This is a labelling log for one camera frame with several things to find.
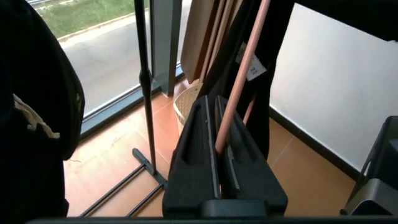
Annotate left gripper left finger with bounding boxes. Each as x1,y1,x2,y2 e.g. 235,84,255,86
162,95,221,218

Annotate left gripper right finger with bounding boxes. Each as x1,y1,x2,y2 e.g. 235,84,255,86
214,95,289,217

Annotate pink clothes hanger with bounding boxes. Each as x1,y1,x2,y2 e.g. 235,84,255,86
214,0,272,156

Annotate black shorts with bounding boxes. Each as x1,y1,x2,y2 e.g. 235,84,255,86
0,0,86,218

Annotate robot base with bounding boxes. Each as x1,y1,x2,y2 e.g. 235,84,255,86
340,115,398,216

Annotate white laundry basket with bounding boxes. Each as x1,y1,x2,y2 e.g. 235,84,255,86
173,82,203,135

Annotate black clothes rack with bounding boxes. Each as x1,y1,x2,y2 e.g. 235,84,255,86
79,0,169,218

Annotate beige curtain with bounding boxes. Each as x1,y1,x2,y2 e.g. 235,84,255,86
180,0,245,85

